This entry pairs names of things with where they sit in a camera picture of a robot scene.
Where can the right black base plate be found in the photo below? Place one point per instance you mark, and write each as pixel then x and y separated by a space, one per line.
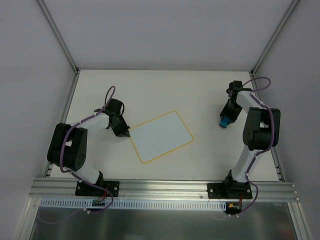
pixel 225 192

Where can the yellow framed whiteboard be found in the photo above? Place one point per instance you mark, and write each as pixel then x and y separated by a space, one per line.
pixel 160 136

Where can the white slotted cable duct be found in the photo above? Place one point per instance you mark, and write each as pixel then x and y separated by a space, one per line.
pixel 132 204

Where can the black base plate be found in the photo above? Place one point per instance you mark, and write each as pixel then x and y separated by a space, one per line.
pixel 225 192
pixel 84 190

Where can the left aluminium frame post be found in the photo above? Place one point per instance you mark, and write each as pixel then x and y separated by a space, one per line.
pixel 57 34

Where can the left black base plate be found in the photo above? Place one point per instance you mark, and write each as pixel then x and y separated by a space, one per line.
pixel 84 190

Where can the right aluminium frame post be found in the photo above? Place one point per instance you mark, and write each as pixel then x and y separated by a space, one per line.
pixel 275 34

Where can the blue whiteboard eraser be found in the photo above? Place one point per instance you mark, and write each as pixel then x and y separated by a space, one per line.
pixel 224 122

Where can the aluminium frame post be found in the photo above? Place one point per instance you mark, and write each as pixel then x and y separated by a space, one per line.
pixel 57 34
pixel 275 34

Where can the aluminium mounting rail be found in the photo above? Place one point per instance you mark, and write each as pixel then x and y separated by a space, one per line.
pixel 167 190

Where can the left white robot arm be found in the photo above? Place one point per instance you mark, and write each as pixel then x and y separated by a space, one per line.
pixel 68 146

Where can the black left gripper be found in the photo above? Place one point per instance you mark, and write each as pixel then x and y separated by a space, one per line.
pixel 120 128

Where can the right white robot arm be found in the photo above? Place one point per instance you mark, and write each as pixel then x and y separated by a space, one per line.
pixel 260 134

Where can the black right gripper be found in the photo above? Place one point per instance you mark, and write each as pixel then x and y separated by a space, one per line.
pixel 227 117

